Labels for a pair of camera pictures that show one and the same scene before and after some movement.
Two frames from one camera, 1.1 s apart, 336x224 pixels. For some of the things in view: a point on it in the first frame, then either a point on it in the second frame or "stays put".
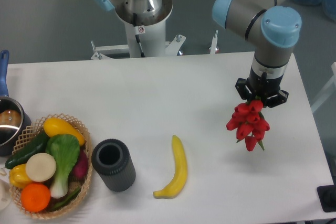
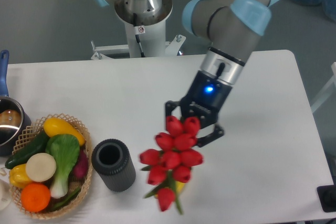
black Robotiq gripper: [260, 86] -> [205, 100]
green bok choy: [65, 148] stays put
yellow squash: [54, 126] stays put
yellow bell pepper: [18, 176] stays put
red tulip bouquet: [248, 120] -> [169, 166]
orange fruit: [35, 197] stays put
